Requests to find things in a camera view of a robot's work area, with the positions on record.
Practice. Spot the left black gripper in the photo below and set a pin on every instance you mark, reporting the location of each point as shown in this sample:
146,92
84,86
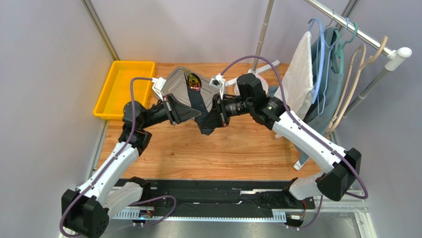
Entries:
178,112

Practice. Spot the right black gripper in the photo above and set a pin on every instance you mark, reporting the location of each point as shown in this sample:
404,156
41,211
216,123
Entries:
220,110

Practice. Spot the black paper napkin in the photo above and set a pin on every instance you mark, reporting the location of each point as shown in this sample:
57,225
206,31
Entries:
197,103

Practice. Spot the gold iridescent spoon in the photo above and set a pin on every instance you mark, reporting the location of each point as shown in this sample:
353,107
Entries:
195,82

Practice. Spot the purple iridescent fork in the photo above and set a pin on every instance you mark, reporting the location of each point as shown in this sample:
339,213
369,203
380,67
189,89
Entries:
187,76

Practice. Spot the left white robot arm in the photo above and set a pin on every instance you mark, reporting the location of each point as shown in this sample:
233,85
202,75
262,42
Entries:
87,210

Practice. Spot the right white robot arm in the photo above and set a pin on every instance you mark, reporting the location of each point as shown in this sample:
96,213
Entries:
339,167

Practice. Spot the pink white round container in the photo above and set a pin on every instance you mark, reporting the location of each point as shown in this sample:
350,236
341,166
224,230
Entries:
236,88

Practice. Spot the yellow plastic bin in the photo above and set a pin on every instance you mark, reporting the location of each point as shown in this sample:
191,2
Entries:
115,93

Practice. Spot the metal clothes rack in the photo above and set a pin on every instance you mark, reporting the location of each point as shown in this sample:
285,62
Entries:
395,57

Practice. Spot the white towel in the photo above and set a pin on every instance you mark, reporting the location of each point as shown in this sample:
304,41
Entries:
298,80

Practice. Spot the blue clothes hanger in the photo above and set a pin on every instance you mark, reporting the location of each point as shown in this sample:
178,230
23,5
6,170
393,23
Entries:
325,69

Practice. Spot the beige clothes hanger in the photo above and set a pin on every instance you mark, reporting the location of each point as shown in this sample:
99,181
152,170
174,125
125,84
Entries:
371,59
349,86

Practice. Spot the teal grey garment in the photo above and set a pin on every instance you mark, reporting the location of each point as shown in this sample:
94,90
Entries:
318,123

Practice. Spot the green clothes hanger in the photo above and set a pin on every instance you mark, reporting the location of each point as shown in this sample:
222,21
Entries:
340,45

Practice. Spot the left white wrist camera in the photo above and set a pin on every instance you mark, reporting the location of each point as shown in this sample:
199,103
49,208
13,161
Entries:
158,85

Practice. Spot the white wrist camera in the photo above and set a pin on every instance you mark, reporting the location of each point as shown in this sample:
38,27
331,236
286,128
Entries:
158,85
220,83

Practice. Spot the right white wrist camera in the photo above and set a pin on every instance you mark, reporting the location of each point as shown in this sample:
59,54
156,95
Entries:
220,83

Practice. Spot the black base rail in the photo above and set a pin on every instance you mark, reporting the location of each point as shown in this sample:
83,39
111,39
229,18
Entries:
235,200

